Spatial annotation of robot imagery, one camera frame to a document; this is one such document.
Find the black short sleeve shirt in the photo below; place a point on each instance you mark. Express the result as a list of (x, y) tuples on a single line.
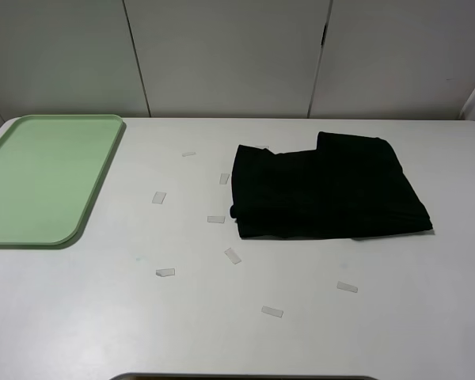
[(349, 186)]

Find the clear tape piece diagonal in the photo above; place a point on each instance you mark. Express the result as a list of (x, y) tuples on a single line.
[(232, 256)]

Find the clear tape piece near tray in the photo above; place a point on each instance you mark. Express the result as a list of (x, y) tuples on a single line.
[(158, 198)]

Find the clear tape piece upright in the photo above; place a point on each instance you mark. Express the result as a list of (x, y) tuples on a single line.
[(224, 177)]

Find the light green plastic tray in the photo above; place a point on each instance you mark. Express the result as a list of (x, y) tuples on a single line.
[(51, 170)]

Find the black door hinge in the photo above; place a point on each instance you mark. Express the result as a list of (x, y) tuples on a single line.
[(324, 34)]

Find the clear tape piece middle left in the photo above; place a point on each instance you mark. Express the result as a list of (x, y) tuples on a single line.
[(216, 218)]

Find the clear tape piece front left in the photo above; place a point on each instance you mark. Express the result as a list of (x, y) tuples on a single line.
[(165, 272)]

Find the clear tape piece front centre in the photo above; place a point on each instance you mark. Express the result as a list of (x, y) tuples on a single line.
[(272, 311)]

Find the clear tape piece front right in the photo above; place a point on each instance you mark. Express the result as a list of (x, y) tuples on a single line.
[(346, 287)]

